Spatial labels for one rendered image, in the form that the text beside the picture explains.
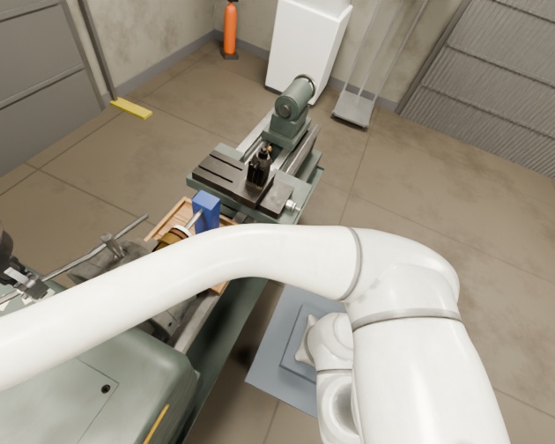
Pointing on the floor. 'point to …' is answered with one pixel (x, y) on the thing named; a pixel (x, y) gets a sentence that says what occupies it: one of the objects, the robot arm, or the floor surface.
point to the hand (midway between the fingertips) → (37, 292)
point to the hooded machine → (306, 41)
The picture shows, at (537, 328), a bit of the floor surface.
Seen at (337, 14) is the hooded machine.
